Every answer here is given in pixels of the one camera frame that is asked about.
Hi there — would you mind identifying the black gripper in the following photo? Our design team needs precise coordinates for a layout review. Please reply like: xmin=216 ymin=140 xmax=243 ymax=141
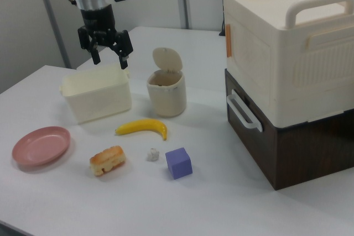
xmin=77 ymin=4 xmax=134 ymax=70

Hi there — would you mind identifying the white paper ball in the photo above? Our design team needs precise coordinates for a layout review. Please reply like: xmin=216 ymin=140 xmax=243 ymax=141
xmin=145 ymin=148 xmax=160 ymax=162

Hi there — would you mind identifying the cream trash can with lid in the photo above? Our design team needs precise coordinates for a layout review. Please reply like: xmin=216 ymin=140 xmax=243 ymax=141
xmin=145 ymin=47 xmax=188 ymax=118

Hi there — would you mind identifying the cream rectangular plastic bin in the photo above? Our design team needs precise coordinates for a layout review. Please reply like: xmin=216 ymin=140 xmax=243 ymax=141
xmin=59 ymin=63 xmax=133 ymax=125

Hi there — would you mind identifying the yellow banana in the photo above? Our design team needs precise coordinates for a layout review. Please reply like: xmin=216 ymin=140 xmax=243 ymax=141
xmin=114 ymin=118 xmax=168 ymax=141

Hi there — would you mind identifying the toasted bread piece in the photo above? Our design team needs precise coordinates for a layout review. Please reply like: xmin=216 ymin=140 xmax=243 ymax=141
xmin=89 ymin=145 xmax=127 ymax=177

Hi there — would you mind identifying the pink plate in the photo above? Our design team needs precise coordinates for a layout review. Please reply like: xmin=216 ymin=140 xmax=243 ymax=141
xmin=11 ymin=126 xmax=71 ymax=168

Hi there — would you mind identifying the purple foam cube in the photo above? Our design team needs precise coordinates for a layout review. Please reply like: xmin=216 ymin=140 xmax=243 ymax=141
xmin=165 ymin=147 xmax=194 ymax=180

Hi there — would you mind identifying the white toaster oven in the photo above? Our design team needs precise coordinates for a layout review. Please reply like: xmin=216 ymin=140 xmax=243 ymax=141
xmin=224 ymin=68 xmax=354 ymax=191

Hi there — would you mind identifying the cream box with handles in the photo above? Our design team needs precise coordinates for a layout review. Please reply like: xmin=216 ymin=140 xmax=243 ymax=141
xmin=222 ymin=0 xmax=354 ymax=123

